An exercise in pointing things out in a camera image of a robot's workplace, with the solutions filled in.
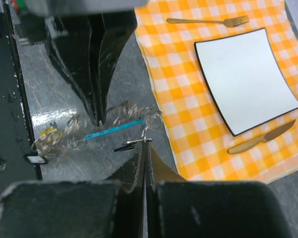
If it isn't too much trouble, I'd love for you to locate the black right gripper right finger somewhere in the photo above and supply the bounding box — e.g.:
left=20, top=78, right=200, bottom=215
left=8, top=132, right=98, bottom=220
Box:
left=145, top=142, right=292, bottom=238

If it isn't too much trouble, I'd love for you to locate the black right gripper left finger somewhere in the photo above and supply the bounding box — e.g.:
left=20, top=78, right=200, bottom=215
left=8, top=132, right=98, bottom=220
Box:
left=0, top=142, right=146, bottom=238

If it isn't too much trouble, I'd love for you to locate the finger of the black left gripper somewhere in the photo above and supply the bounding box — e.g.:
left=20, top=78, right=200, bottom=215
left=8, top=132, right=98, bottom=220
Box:
left=45, top=16, right=101, bottom=124
left=99, top=12, right=137, bottom=123

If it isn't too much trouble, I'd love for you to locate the blue key tag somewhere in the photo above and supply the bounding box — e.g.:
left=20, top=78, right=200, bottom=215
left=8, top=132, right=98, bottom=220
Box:
left=85, top=119, right=146, bottom=140

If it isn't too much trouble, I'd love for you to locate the keyring chain with keys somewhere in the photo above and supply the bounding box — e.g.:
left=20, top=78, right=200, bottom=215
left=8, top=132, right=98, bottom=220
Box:
left=31, top=99, right=164, bottom=159

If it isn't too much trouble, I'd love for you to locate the yellow key tag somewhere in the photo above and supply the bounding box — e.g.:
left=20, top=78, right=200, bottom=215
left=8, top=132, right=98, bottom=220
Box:
left=40, top=127, right=63, bottom=139

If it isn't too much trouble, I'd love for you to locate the orange white checkered cloth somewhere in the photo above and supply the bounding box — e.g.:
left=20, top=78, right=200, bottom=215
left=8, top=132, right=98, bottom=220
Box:
left=136, top=0, right=298, bottom=183

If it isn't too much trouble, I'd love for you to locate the gold knife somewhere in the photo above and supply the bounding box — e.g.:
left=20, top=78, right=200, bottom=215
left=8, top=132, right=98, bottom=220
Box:
left=227, top=119, right=296, bottom=155

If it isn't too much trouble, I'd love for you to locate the gold fork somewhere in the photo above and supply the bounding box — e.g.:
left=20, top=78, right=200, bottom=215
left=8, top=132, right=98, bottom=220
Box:
left=166, top=15, right=249, bottom=28

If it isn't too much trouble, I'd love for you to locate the white square plate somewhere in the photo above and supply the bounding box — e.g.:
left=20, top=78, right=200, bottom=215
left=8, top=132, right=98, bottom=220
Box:
left=194, top=28, right=298, bottom=136

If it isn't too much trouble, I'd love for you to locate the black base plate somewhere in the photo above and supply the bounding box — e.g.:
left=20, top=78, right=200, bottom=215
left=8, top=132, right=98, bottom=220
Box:
left=0, top=0, right=42, bottom=195

